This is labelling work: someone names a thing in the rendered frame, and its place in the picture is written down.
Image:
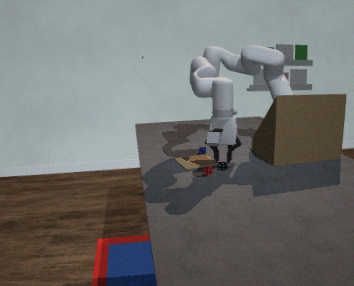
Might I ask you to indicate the black die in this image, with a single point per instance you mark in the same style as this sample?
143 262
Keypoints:
222 165

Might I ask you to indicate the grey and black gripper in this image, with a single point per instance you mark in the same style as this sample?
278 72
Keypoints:
229 135

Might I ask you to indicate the red die with white pips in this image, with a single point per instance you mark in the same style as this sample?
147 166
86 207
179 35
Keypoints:
207 170

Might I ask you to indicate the tan flat mat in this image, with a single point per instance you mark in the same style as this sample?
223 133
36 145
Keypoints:
196 161

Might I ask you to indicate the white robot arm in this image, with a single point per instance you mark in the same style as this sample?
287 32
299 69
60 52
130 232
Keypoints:
221 89

